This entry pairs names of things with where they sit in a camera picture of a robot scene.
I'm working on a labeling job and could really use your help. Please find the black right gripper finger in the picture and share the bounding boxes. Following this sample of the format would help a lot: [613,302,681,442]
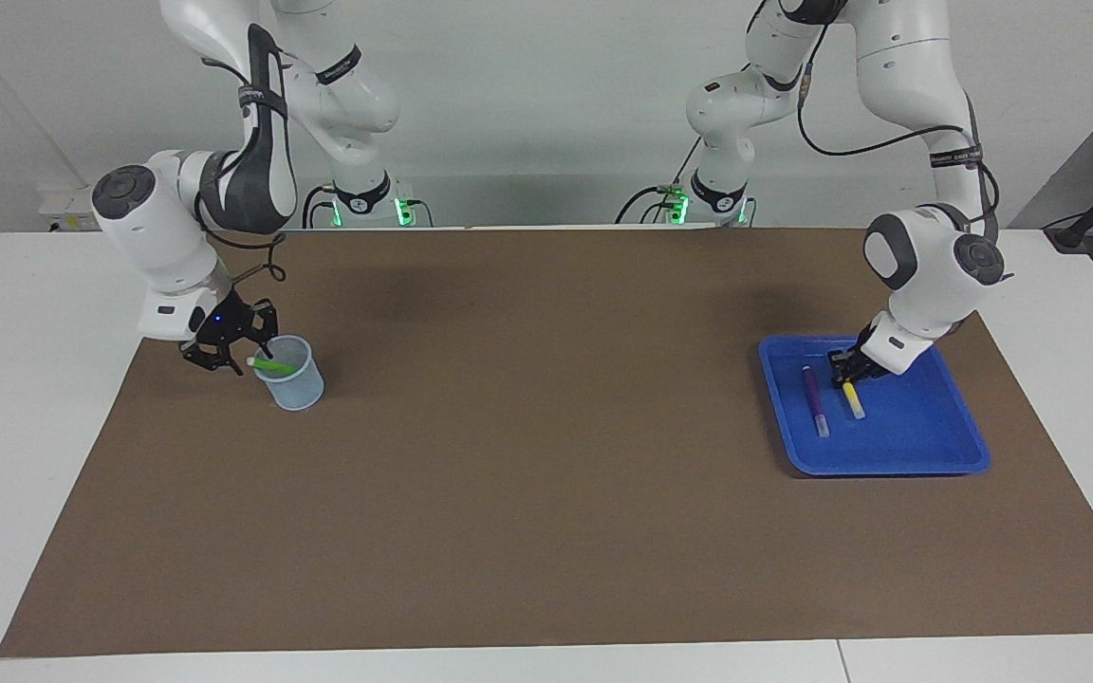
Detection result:
[251,301,280,360]
[182,341,246,378]

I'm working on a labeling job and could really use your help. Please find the purple marker pen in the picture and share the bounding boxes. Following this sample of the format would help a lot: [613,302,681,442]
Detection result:
[800,366,832,438]

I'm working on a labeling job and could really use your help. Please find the blue plastic tray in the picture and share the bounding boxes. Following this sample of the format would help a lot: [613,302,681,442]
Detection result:
[758,335,991,477]

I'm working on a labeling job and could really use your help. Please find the translucent plastic pen cup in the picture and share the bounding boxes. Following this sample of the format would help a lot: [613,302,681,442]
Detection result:
[252,335,325,412]

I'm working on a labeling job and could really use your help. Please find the brown table mat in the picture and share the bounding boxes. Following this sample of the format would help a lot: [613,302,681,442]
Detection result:
[0,226,1093,658]

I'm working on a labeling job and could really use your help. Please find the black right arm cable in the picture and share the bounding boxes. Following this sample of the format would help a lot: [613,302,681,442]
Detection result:
[191,52,288,287]

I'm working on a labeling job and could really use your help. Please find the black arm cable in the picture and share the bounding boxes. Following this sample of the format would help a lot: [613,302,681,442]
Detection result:
[191,52,288,287]
[796,19,1005,240]

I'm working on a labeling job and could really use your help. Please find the white wall power strip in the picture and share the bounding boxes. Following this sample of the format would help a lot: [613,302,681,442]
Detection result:
[39,185,144,231]

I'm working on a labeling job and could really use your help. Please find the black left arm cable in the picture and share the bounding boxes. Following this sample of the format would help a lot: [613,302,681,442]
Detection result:
[796,19,1005,240]

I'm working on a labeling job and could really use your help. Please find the black left base cable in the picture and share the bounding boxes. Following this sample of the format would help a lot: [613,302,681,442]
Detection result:
[615,140,704,226]

